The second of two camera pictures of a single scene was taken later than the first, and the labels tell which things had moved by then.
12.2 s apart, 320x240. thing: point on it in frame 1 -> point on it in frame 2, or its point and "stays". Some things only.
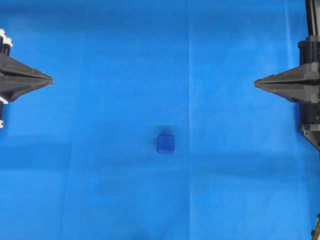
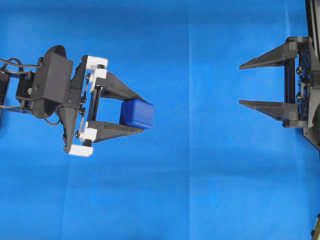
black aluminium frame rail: [313, 17] stays
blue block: [165, 143] -> [137, 113]
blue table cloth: [79, 158] stays
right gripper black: [308, 73] -> [308, 85]
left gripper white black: [11, 67] -> [90, 69]
